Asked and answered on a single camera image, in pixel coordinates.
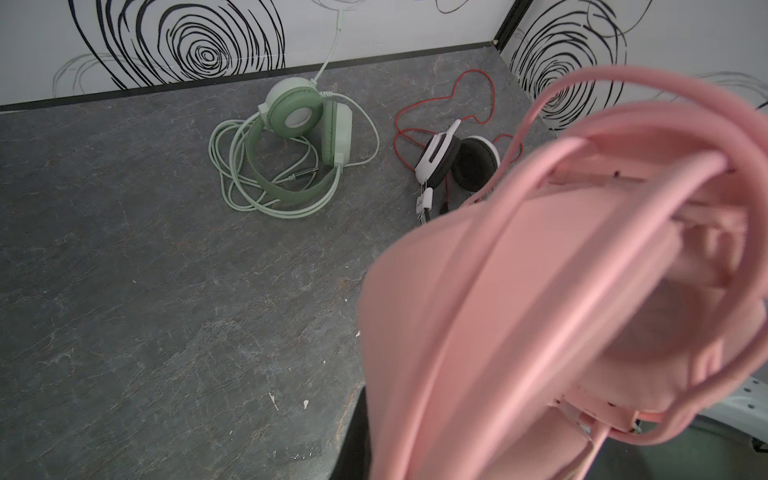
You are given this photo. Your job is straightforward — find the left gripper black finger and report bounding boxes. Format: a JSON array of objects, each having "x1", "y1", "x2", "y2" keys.
[{"x1": 329, "y1": 387, "x2": 372, "y2": 480}]

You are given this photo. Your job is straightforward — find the pink headphones with cable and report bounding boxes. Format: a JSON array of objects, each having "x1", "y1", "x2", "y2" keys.
[{"x1": 358, "y1": 66, "x2": 767, "y2": 479}]

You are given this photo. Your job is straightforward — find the black white headphones red cable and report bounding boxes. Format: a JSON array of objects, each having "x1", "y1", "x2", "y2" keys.
[{"x1": 393, "y1": 68, "x2": 524, "y2": 226}]

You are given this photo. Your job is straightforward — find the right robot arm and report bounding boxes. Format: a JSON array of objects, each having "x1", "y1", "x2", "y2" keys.
[{"x1": 701, "y1": 377, "x2": 768, "y2": 443}]

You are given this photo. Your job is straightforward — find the green headphones with cable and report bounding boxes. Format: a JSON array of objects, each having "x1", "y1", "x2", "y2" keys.
[{"x1": 207, "y1": 8, "x2": 382, "y2": 220}]

